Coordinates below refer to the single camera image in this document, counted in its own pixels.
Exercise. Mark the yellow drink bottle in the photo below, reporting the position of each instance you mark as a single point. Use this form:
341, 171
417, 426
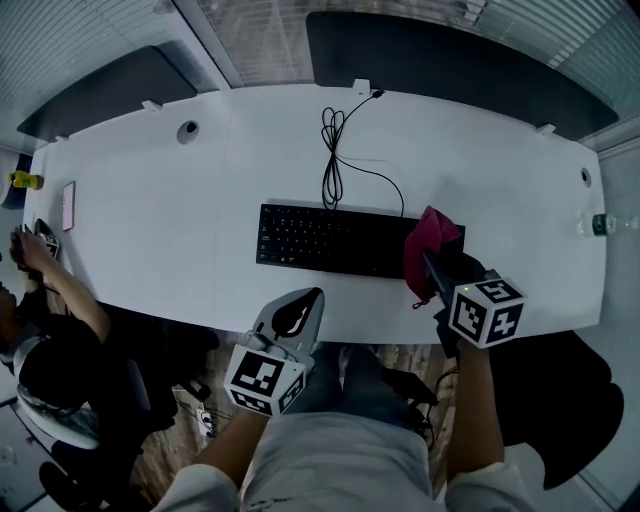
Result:
25, 180

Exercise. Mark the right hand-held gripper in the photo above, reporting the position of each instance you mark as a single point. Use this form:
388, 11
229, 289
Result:
487, 312

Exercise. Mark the person's left forearm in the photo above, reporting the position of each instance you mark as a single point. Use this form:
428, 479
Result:
230, 445

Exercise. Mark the pink cloth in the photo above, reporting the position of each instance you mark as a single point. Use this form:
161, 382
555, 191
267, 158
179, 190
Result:
417, 250

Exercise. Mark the person's light grey shirt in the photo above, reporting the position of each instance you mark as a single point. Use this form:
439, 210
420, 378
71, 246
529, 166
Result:
340, 465

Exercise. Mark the person's right forearm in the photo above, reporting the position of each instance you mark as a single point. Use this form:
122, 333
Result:
475, 400

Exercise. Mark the pink smartphone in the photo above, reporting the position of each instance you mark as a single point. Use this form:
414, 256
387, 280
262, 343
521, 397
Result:
69, 206

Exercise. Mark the black keyboard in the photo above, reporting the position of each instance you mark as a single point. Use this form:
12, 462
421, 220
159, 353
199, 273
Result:
330, 240

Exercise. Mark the long dark desk divider panel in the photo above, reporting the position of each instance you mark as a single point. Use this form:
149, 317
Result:
450, 60

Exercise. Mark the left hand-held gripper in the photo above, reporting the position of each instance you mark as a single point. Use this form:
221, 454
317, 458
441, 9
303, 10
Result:
262, 380

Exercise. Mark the person's legs in jeans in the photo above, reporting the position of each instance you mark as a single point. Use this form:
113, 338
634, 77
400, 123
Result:
365, 385

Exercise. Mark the short dark desk divider panel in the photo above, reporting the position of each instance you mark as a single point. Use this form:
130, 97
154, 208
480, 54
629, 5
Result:
110, 90

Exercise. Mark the clear bottle with green label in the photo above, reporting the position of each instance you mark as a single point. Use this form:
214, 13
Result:
600, 224

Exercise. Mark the grey and black office chair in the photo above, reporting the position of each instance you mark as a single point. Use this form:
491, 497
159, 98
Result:
135, 400

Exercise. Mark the white power strip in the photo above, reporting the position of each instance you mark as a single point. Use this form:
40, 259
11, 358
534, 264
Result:
206, 421

